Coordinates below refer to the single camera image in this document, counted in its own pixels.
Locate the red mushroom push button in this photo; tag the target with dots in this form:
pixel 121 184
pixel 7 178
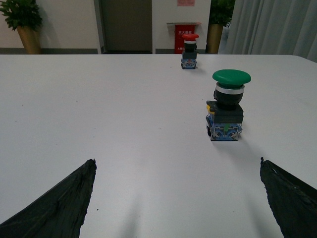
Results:
pixel 189 54

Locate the left potted plant gold pot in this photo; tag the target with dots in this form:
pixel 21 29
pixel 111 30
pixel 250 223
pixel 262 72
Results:
pixel 24 17

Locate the red wall notice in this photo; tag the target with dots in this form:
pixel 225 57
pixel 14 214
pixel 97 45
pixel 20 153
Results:
pixel 186 3

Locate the grey curtain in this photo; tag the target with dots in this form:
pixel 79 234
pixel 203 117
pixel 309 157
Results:
pixel 274 27

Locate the dark grey door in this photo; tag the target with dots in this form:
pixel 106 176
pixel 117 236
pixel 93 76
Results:
pixel 127 25

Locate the green mushroom push button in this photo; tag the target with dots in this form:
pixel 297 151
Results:
pixel 225 115

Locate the red fire extinguisher box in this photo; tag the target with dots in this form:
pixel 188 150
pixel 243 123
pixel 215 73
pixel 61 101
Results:
pixel 181 28

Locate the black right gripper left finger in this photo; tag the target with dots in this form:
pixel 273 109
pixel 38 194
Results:
pixel 58 213

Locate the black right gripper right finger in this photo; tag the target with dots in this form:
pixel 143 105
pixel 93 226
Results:
pixel 292 201

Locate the potted plant gold pot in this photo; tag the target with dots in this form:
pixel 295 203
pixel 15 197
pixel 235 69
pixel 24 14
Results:
pixel 221 12
pixel 24 17

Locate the right potted plant gold pot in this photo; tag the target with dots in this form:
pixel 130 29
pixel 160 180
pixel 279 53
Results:
pixel 221 12

